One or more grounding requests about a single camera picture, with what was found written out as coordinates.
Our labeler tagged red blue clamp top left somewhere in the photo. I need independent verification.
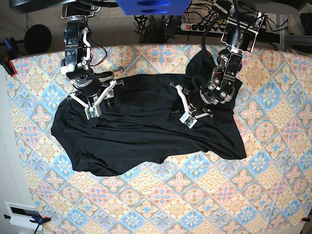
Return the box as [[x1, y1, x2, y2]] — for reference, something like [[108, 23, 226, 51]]
[[0, 38, 18, 77]]

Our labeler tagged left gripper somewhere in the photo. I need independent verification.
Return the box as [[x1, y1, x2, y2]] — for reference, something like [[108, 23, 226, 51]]
[[170, 74, 239, 129]]

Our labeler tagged black round stool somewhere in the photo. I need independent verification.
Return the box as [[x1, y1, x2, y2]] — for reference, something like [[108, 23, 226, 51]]
[[24, 24, 52, 54]]

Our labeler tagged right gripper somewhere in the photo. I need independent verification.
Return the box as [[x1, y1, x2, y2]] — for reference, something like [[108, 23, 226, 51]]
[[60, 63, 124, 119]]

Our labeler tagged blue clamp bottom left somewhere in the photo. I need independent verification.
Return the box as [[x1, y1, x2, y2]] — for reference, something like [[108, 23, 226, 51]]
[[3, 214, 51, 226]]

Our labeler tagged white wall vent box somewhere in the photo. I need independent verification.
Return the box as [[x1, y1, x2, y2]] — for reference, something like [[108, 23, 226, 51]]
[[4, 201, 40, 231]]

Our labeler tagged black t-shirt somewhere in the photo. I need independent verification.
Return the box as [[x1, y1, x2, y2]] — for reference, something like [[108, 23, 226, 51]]
[[51, 52, 246, 176]]

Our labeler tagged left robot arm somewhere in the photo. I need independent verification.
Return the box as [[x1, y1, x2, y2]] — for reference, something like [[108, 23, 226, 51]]
[[170, 5, 267, 129]]

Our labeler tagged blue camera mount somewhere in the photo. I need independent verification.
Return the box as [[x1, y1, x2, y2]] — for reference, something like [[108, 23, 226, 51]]
[[116, 0, 191, 16]]

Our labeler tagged black clamp bottom right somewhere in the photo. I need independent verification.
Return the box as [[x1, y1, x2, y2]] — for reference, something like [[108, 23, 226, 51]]
[[301, 217, 311, 222]]

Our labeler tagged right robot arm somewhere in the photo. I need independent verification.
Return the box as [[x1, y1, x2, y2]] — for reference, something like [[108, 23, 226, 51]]
[[60, 16, 124, 119]]

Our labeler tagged patterned colourful tablecloth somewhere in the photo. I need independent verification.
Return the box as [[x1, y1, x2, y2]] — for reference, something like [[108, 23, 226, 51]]
[[6, 49, 312, 234]]

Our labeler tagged white power strip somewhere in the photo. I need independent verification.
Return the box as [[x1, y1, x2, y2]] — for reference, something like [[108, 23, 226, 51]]
[[180, 21, 226, 34]]

